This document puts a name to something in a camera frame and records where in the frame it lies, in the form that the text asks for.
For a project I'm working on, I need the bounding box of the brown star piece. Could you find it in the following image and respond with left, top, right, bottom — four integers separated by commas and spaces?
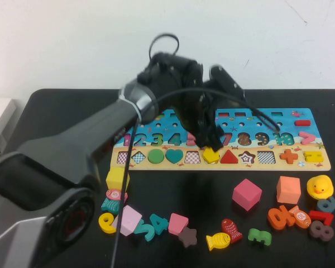
178, 226, 198, 249

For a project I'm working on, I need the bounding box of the orange plus piece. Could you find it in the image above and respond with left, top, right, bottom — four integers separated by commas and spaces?
279, 149, 299, 165

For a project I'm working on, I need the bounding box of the magenta cube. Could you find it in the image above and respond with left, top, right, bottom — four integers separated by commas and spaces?
231, 179, 262, 212

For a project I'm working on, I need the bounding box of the teal fish piece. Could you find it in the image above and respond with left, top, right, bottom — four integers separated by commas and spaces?
100, 197, 121, 216

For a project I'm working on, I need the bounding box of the yellow equals piece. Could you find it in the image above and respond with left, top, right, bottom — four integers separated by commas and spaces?
303, 150, 324, 164

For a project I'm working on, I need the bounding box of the yellow rubber duck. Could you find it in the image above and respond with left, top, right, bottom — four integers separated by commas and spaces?
306, 174, 334, 200

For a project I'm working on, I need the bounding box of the light pink cube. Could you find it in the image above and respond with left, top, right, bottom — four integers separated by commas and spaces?
111, 204, 143, 237

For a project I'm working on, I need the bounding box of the looped black cable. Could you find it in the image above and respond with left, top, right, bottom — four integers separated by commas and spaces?
149, 33, 180, 61

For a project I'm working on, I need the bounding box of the brown number eight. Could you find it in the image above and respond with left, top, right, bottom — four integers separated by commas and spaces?
308, 219, 335, 242

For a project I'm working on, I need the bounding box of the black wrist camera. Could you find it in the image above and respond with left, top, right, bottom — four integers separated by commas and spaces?
208, 65, 246, 99

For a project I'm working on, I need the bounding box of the red triangle piece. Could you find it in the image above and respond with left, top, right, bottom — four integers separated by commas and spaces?
219, 150, 239, 165

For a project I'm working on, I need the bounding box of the orange fish piece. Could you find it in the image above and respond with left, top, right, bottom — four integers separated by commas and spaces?
289, 205, 312, 229

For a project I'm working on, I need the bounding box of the green circle piece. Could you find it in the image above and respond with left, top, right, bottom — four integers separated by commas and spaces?
147, 149, 166, 165

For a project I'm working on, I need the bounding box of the colourful wooden puzzle board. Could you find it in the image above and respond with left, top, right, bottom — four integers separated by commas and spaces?
111, 108, 332, 171

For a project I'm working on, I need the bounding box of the red number seven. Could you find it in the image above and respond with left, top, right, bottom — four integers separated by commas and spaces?
308, 209, 334, 226

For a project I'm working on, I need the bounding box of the teal number five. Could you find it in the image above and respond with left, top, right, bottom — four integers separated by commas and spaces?
132, 219, 156, 242

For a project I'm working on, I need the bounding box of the orange number ten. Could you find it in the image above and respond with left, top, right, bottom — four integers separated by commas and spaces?
267, 204, 296, 231

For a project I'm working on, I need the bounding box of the pink number five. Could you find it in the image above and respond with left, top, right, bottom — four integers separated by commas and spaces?
185, 131, 198, 147

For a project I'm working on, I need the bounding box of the salmon cube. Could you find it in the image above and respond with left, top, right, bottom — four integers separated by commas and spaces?
276, 175, 301, 205

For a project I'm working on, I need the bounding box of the yellow cube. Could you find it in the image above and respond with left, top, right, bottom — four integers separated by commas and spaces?
105, 166, 130, 193

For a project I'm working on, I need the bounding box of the pink fish piece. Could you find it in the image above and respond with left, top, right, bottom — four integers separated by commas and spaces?
105, 188, 128, 204

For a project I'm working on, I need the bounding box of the pink trapezoid piece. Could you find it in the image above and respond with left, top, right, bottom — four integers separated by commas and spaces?
167, 212, 189, 236

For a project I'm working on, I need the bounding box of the yellow pentagon piece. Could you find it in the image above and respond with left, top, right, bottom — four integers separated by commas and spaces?
202, 147, 221, 164

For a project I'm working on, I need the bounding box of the red fish piece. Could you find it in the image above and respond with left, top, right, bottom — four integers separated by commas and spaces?
221, 218, 243, 244

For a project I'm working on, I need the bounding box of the green number three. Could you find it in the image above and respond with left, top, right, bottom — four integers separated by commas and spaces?
247, 228, 272, 247

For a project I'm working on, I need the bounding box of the yellow fish piece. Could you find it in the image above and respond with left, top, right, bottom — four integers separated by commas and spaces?
205, 231, 231, 252

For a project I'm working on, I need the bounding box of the pink greater-than piece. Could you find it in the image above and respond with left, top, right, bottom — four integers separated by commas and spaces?
300, 131, 316, 146

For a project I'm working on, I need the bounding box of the teal number four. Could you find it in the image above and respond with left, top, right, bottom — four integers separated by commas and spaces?
149, 213, 169, 236

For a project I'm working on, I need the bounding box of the teal heart piece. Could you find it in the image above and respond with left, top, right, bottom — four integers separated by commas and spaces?
165, 149, 184, 165

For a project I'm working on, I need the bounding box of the blue-grey number nine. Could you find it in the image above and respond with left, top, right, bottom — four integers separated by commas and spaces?
315, 196, 335, 214

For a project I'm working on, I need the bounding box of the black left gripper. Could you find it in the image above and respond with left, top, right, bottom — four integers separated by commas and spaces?
175, 83, 224, 154

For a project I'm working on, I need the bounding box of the yellow number six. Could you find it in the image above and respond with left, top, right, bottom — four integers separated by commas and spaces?
98, 212, 119, 235

